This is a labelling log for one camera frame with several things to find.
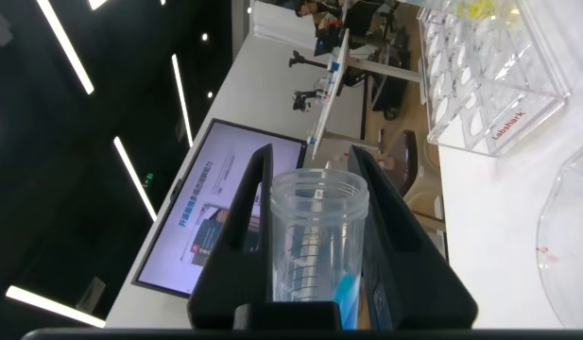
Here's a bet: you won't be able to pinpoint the test tube with blue pigment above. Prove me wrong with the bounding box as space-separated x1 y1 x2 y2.
269 168 370 331

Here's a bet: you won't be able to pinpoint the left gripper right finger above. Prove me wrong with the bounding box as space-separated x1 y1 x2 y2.
350 144 479 331

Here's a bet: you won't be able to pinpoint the test tube with yellow pigment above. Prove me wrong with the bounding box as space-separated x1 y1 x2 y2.
449 0 523 23

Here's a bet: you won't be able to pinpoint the person black top red trousers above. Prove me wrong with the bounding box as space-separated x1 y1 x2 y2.
294 0 349 34

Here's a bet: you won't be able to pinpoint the large wall display screen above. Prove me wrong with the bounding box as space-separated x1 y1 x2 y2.
131 117 307 299

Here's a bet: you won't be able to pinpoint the black tripod stand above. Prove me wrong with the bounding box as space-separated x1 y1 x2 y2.
288 49 331 71

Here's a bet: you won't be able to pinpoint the ceiling light strip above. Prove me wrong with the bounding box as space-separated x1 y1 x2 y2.
35 0 95 95
112 136 159 223
170 53 195 148
5 284 107 329

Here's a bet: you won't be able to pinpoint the clear glass beaker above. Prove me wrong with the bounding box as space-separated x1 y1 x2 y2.
535 136 583 331

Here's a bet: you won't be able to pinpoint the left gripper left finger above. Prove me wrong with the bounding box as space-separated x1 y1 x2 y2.
186 144 275 331

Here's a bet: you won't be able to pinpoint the white long desk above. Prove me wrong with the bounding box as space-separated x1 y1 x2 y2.
307 27 422 162

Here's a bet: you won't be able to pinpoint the black robot arm with gripper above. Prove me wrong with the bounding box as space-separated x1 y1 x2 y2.
290 88 321 113

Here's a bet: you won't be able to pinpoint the clear acrylic test tube rack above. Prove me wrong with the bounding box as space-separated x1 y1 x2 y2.
416 0 572 159

